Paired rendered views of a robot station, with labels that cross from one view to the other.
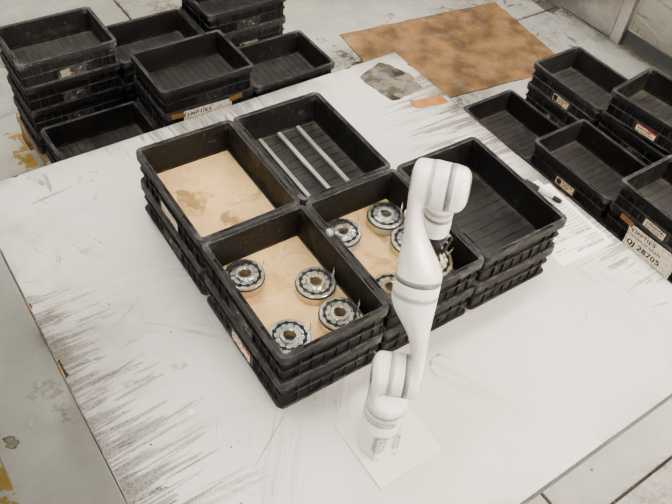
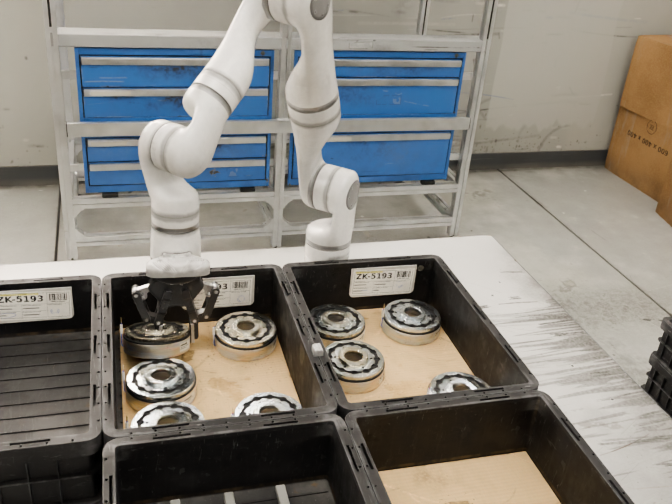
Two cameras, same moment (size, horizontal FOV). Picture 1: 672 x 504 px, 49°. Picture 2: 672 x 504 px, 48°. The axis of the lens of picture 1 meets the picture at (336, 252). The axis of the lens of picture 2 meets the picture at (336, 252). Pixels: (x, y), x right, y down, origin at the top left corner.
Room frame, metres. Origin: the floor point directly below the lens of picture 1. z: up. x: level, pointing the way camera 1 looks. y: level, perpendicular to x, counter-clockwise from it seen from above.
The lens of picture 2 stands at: (2.12, 0.36, 1.58)
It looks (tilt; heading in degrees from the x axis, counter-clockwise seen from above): 28 degrees down; 201
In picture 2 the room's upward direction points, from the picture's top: 5 degrees clockwise
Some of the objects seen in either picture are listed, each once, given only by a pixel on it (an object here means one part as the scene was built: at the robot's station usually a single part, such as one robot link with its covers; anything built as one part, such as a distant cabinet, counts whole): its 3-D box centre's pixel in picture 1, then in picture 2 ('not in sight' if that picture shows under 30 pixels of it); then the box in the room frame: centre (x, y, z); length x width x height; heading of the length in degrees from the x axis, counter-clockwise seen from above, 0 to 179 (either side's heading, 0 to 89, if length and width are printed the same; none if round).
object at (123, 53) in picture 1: (155, 67); not in sight; (2.76, 0.91, 0.31); 0.40 x 0.30 x 0.34; 130
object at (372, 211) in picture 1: (385, 215); (168, 425); (1.45, -0.12, 0.86); 0.10 x 0.10 x 0.01
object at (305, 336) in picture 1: (289, 336); (412, 315); (1.01, 0.08, 0.86); 0.10 x 0.10 x 0.01
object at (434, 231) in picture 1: (431, 214); (176, 242); (1.28, -0.22, 1.04); 0.11 x 0.09 x 0.06; 38
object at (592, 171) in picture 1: (581, 188); not in sight; (2.30, -0.96, 0.31); 0.40 x 0.30 x 0.34; 40
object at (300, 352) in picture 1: (293, 277); (397, 325); (1.14, 0.09, 0.92); 0.40 x 0.30 x 0.02; 39
